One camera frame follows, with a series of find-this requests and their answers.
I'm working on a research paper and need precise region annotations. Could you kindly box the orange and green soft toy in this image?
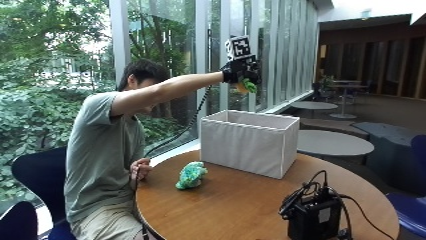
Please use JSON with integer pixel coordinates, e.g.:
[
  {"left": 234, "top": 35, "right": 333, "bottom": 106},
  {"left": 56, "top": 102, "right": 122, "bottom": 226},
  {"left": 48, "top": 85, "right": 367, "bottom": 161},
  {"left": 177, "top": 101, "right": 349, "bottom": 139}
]
[{"left": 234, "top": 77, "right": 258, "bottom": 95}]

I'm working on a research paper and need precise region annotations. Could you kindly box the white marker cube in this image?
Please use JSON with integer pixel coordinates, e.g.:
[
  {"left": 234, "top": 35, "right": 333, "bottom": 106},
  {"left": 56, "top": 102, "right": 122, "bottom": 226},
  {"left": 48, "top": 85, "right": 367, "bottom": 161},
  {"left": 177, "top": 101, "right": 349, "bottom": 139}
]
[{"left": 223, "top": 34, "right": 253, "bottom": 62}]

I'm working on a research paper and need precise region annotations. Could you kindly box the the person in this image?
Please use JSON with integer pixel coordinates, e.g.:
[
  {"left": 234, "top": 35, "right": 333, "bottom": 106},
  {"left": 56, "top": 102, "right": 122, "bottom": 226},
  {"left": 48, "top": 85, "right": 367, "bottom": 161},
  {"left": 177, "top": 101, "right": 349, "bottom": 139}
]
[{"left": 62, "top": 58, "right": 225, "bottom": 240}]

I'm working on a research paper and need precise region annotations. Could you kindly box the round grey table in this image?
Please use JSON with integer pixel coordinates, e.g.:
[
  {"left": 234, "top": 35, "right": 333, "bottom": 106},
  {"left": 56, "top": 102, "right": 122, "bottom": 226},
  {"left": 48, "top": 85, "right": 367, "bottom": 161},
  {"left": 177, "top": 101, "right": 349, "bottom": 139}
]
[
  {"left": 290, "top": 100, "right": 339, "bottom": 112},
  {"left": 295, "top": 129, "right": 375, "bottom": 158}
]

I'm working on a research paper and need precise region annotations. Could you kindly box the potted plant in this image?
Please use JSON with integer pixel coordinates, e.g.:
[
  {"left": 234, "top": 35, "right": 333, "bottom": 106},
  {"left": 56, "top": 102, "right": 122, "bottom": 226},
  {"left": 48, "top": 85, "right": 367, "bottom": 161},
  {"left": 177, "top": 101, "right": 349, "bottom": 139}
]
[{"left": 317, "top": 74, "right": 337, "bottom": 98}]

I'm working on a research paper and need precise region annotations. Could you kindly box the white fabric storage box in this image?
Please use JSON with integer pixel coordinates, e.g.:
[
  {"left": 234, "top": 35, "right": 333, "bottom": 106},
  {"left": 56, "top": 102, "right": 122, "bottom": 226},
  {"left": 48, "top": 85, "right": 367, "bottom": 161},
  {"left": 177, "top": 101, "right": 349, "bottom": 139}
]
[{"left": 198, "top": 109, "right": 301, "bottom": 180}]

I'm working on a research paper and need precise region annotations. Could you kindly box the dark blue chair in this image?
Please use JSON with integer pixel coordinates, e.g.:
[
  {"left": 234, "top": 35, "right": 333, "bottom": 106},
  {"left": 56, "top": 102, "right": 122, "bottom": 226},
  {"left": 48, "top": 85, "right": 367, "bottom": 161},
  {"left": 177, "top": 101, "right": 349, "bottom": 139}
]
[
  {"left": 10, "top": 145, "right": 77, "bottom": 240},
  {"left": 385, "top": 134, "right": 426, "bottom": 239},
  {"left": 0, "top": 200, "right": 40, "bottom": 240}
]

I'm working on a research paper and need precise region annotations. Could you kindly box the grey sofa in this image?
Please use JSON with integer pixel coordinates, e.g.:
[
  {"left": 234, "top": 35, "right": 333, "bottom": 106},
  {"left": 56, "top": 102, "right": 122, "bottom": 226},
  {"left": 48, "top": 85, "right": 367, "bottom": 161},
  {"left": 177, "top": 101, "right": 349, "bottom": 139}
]
[{"left": 351, "top": 121, "right": 426, "bottom": 196}]

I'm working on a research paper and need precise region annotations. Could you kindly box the black electronic device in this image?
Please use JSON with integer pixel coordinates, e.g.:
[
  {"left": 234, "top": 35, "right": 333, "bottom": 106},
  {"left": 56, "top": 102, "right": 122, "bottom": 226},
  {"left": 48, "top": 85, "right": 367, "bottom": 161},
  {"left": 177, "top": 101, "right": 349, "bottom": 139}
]
[{"left": 278, "top": 185, "right": 345, "bottom": 240}]

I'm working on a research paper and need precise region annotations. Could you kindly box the black glove cable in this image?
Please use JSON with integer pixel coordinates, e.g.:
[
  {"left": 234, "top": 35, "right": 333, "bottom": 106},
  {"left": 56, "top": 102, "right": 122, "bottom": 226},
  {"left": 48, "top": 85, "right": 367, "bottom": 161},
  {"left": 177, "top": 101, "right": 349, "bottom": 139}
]
[{"left": 129, "top": 84, "right": 213, "bottom": 240}]

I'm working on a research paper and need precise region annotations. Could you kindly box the round pedestal table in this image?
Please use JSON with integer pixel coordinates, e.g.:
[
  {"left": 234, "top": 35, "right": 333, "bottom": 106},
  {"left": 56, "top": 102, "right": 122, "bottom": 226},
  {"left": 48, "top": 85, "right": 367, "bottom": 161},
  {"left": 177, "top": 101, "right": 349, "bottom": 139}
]
[{"left": 327, "top": 79, "right": 370, "bottom": 120}]

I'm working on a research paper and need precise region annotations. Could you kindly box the black device cable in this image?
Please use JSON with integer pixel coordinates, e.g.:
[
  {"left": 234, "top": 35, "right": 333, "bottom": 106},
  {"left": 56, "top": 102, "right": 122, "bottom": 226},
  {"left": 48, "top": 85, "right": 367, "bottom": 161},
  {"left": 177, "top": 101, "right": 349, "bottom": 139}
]
[{"left": 305, "top": 169, "right": 397, "bottom": 240}]

